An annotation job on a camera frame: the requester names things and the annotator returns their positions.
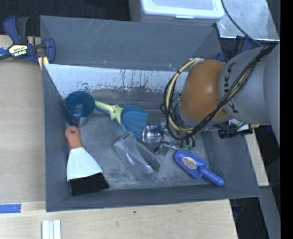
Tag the blue toy trowel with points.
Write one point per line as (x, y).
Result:
(193, 164)

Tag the clear plastic wedge-shaped thing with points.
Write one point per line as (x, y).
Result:
(136, 155)

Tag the blue and yellow toy scoop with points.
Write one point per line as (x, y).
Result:
(134, 121)

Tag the blue plastic cup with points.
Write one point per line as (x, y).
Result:
(79, 106)

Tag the grey metal bin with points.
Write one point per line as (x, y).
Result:
(126, 46)

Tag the pale wood board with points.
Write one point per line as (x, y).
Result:
(19, 133)

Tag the black cylinder on white bracket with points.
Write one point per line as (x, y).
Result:
(227, 133)

